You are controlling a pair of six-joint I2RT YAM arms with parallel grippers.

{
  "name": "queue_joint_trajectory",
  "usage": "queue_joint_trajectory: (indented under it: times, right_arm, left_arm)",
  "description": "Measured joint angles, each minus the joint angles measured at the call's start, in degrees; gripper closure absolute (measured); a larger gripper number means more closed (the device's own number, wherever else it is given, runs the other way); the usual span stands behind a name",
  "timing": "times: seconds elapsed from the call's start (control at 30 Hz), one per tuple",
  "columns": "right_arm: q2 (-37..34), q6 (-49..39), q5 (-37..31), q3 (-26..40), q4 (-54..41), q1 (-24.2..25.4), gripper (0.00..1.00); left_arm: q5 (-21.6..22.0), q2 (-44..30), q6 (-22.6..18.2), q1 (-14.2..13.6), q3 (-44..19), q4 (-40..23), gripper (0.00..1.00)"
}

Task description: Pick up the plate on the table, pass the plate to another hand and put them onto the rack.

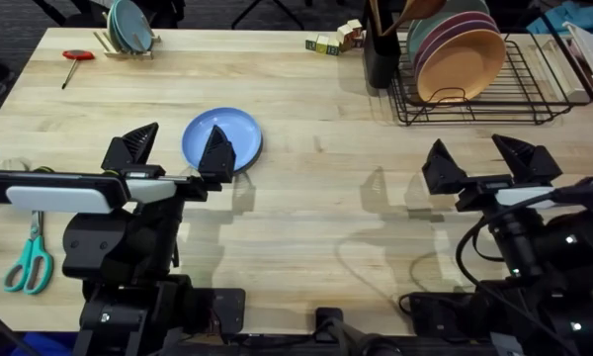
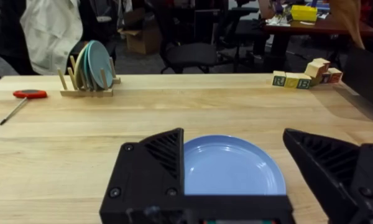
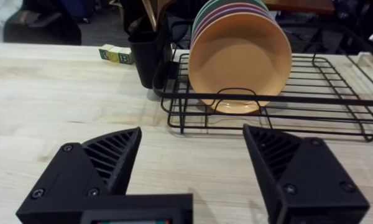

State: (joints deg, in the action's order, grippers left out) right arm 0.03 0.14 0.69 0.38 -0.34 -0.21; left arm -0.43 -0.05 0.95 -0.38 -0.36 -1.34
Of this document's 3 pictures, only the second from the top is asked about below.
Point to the black office chair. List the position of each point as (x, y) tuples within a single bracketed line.
[(189, 54)]

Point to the cardboard box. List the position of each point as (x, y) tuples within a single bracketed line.
[(143, 39)]

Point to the wooden peg rack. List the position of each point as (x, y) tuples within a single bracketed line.
[(87, 92)]

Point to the yellow box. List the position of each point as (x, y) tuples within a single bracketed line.
[(303, 13)]

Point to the brown table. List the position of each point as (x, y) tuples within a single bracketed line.
[(317, 28)]

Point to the blue plate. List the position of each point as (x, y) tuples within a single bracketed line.
[(230, 168)]

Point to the heap of toy blocks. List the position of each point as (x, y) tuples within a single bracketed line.
[(301, 81)]

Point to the cream plate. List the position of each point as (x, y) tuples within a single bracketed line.
[(77, 73)]

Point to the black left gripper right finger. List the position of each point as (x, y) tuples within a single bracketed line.
[(345, 180)]

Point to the black utensil holder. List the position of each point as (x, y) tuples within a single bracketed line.
[(365, 77)]

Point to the wooden utensil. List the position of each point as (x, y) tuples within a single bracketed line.
[(348, 18)]

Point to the teal plate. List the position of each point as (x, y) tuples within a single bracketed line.
[(100, 65)]

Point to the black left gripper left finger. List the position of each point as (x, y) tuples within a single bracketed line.
[(143, 174)]

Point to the white garment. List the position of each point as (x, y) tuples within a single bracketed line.
[(49, 34)]

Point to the light green plate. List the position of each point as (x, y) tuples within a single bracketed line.
[(84, 67)]

